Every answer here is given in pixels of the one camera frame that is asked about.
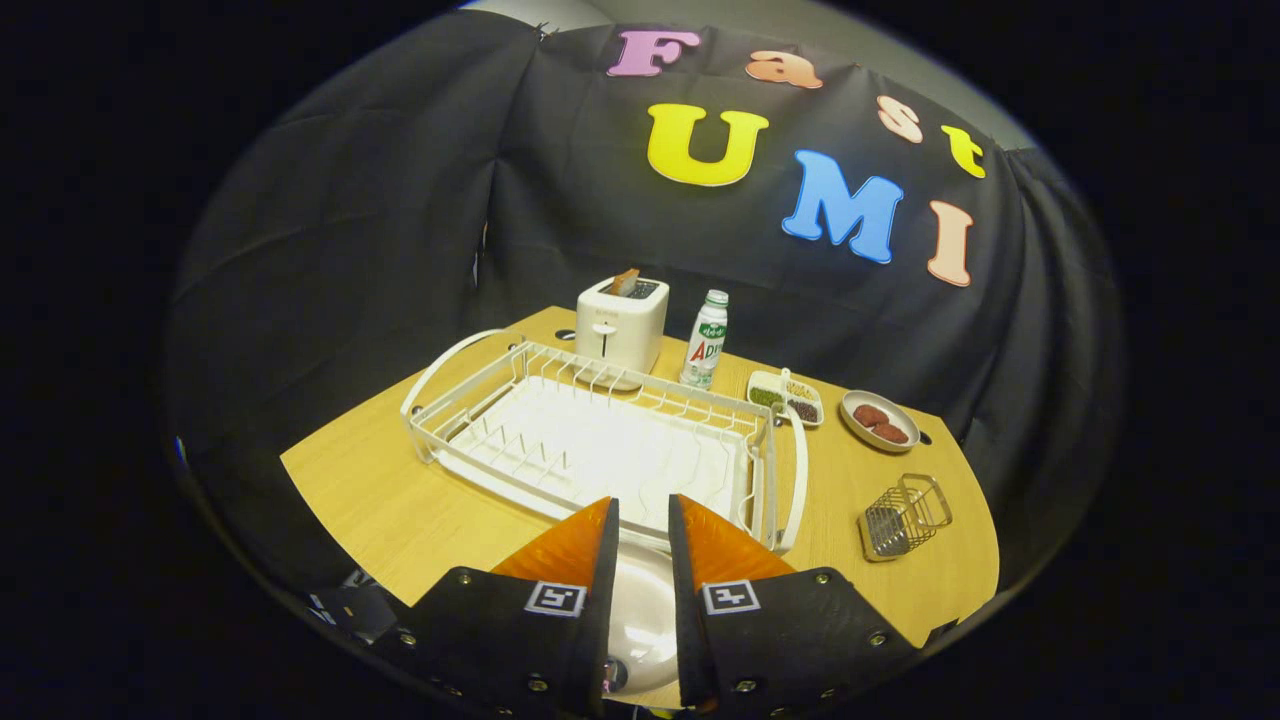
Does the white wire dish rack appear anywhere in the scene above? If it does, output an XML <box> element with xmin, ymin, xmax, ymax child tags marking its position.
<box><xmin>400</xmin><ymin>328</ymin><xmax>809</xmax><ymax>557</ymax></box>

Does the white bottle green label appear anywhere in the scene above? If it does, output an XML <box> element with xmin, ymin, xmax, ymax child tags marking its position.
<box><xmin>679</xmin><ymin>289</ymin><xmax>730</xmax><ymax>390</ymax></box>

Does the black backdrop cloth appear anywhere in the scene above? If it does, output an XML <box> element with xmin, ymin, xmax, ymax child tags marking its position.
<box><xmin>165</xmin><ymin>10</ymin><xmax>1126</xmax><ymax>601</ymax></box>

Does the metal wire basket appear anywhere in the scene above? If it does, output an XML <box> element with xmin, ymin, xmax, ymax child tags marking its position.
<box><xmin>857</xmin><ymin>473</ymin><xmax>953</xmax><ymax>563</ymax></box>

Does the beige round plate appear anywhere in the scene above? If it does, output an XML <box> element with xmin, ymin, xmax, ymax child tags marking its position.
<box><xmin>600</xmin><ymin>535</ymin><xmax>691</xmax><ymax>696</ymax></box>

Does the white divided snack dish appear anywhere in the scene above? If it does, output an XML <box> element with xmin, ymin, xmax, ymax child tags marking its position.
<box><xmin>746</xmin><ymin>367</ymin><xmax>825</xmax><ymax>429</ymax></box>

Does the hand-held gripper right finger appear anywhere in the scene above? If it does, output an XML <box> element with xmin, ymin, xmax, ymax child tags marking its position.
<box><xmin>668</xmin><ymin>493</ymin><xmax>921</xmax><ymax>713</ymax></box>

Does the small white meat dish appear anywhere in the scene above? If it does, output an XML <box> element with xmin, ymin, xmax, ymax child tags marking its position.
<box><xmin>839</xmin><ymin>389</ymin><xmax>922</xmax><ymax>454</ymax></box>

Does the white toaster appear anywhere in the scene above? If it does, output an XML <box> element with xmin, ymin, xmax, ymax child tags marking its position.
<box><xmin>575</xmin><ymin>277</ymin><xmax>670</xmax><ymax>393</ymax></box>

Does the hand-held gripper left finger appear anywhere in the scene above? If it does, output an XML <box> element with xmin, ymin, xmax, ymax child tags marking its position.
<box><xmin>400</xmin><ymin>497</ymin><xmax>621</xmax><ymax>717</ymax></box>

